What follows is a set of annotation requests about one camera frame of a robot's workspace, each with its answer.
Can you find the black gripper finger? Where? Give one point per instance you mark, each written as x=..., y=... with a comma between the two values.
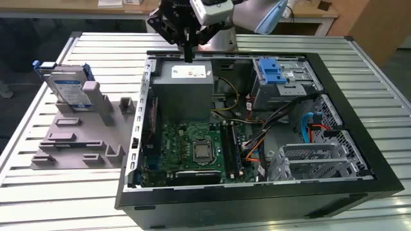
x=154, y=21
x=193, y=48

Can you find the hard disk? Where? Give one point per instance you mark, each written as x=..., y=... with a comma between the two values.
x=69, y=89

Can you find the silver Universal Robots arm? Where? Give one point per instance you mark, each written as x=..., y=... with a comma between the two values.
x=225, y=38

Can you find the metal disk bay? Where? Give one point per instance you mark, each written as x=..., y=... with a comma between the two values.
x=309, y=163

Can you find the grey power supply unit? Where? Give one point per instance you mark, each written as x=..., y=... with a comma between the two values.
x=183, y=101

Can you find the wooden desk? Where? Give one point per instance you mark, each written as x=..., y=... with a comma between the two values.
x=81, y=10

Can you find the blue plastic drive latch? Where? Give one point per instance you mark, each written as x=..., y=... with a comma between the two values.
x=269, y=66

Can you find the metal drive cage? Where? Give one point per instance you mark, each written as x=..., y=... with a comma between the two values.
x=289, y=93

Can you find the green motherboard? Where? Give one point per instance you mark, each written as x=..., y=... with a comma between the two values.
x=179, y=144

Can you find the silver CPU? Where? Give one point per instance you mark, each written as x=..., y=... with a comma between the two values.
x=202, y=151

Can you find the black RAM slot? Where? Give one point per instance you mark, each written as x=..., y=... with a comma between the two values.
x=227, y=149

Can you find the green RAM stick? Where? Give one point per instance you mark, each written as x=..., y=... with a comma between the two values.
x=237, y=149

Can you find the CPU socket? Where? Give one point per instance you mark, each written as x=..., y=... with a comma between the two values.
x=203, y=161

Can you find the grey parts rack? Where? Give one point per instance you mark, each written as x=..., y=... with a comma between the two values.
x=87, y=130

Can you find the black graphics card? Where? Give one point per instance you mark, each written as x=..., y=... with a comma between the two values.
x=198, y=176

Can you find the grey metal stand foot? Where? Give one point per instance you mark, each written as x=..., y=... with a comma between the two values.
x=6, y=92

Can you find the wooden cabinet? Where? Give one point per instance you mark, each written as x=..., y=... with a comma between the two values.
x=380, y=29

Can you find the black PC case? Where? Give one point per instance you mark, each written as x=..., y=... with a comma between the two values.
x=225, y=204

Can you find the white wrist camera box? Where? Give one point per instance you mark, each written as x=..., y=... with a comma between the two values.
x=215, y=12

